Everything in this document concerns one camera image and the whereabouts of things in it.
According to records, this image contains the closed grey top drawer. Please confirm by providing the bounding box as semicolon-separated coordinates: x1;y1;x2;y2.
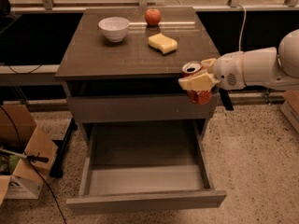
67;94;217;123

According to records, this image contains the black stand leg left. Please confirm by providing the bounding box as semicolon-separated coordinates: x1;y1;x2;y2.
50;119;78;178

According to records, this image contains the black stand leg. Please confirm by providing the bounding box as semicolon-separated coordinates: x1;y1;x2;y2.
50;119;78;178
219;89;234;111

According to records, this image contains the white ceramic bowl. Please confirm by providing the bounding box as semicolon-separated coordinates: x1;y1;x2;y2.
98;17;130;42

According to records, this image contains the black handled tool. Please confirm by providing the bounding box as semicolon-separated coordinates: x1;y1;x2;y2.
0;148;49;163

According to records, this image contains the black cable on floor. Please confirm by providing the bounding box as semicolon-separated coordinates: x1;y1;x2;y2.
0;105;68;224

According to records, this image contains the red apple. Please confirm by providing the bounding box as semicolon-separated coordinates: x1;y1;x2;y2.
145;8;162;26

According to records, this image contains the brown cardboard box left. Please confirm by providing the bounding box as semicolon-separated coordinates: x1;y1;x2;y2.
0;105;58;203

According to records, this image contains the white cable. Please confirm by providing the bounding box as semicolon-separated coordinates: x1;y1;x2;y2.
238;4;247;52

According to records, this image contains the open grey middle drawer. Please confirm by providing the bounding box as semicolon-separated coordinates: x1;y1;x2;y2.
66;119;226;215

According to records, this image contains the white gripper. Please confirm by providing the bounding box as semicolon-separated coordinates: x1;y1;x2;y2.
178;51;246;91

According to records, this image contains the grey drawer cabinet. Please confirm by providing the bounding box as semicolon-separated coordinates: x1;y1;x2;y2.
55;7;220;141

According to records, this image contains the black stand leg right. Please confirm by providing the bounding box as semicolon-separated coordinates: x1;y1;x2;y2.
219;89;234;111

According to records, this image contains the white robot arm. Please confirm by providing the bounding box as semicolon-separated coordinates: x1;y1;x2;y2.
178;30;299;91

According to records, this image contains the yellow sponge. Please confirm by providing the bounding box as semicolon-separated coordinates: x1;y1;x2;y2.
148;33;178;54

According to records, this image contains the red coke can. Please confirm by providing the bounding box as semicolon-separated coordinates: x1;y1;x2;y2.
181;61;212;105

